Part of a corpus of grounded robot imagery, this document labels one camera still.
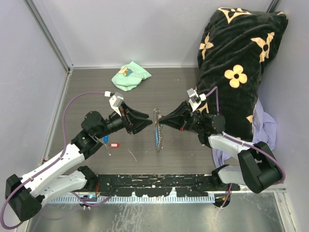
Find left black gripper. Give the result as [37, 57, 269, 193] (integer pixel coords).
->
[96, 101, 153, 139]

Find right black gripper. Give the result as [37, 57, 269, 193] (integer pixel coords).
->
[158, 101, 208, 131]

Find blue handled key ring organizer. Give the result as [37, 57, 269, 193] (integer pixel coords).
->
[154, 108, 163, 153]

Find key with blue tag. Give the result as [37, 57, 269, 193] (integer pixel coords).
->
[102, 135, 109, 147]

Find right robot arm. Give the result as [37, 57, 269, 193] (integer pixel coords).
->
[158, 101, 285, 193]

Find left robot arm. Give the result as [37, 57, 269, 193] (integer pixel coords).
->
[4, 102, 152, 222]

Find red key tag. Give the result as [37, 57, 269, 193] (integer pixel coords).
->
[109, 143, 120, 148]

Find mint green cloth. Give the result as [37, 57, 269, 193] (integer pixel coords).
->
[111, 61, 152, 92]

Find lavender cloth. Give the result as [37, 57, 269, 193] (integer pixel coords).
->
[212, 99, 278, 168]

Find black floral blanket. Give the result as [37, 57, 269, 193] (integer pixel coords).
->
[196, 7, 288, 142]

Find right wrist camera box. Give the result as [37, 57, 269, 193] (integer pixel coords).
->
[187, 88, 206, 111]

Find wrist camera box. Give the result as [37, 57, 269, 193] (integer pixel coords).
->
[187, 88, 206, 111]
[109, 92, 124, 116]

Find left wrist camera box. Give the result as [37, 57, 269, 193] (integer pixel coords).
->
[109, 92, 124, 116]

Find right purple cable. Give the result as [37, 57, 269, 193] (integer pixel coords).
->
[205, 86, 287, 208]

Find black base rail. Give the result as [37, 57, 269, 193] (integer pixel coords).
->
[97, 174, 229, 197]

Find aluminium corner post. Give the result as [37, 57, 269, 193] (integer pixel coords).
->
[24, 0, 73, 73]

